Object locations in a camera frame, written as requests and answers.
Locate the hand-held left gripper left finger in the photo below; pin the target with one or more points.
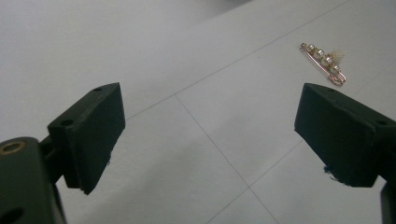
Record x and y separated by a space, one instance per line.
90 137

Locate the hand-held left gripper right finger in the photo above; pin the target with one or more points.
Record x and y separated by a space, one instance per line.
342 140

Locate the white table cover board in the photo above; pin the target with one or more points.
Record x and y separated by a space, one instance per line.
218 62

